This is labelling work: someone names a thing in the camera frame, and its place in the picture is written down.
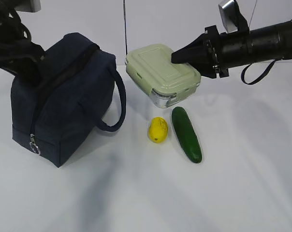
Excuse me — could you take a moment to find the dark navy lunch bag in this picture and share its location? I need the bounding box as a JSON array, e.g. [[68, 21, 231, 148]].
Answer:
[[11, 32, 126, 167]]

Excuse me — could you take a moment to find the yellow lemon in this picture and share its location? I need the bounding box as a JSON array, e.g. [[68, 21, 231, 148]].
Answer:
[[148, 117, 169, 143]]

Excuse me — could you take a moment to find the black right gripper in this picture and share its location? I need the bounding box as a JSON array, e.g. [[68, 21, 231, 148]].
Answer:
[[171, 25, 229, 78]]

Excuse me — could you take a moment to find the green cucumber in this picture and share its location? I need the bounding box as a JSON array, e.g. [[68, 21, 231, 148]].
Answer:
[[172, 106, 203, 164]]

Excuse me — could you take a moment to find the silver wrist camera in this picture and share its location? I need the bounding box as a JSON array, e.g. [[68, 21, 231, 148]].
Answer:
[[15, 0, 41, 13], [218, 0, 249, 33]]

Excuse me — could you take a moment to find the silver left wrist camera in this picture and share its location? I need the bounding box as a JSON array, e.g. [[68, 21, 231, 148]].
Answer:
[[15, 0, 41, 13]]

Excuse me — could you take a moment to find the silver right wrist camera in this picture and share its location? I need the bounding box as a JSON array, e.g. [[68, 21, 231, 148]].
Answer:
[[218, 0, 249, 33]]

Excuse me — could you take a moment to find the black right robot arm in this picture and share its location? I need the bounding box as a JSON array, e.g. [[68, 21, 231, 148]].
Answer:
[[171, 20, 292, 79]]

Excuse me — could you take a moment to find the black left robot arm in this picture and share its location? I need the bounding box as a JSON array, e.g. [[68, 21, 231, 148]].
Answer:
[[0, 0, 45, 86]]

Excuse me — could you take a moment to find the silver zipper pull ring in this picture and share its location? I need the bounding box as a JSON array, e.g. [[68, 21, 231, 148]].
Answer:
[[29, 133, 42, 155]]

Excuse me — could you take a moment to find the glass container green lid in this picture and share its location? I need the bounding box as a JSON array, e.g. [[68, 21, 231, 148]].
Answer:
[[125, 43, 201, 109]]

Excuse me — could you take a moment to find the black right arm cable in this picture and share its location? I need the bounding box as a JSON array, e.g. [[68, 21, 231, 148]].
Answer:
[[241, 59, 277, 85]]

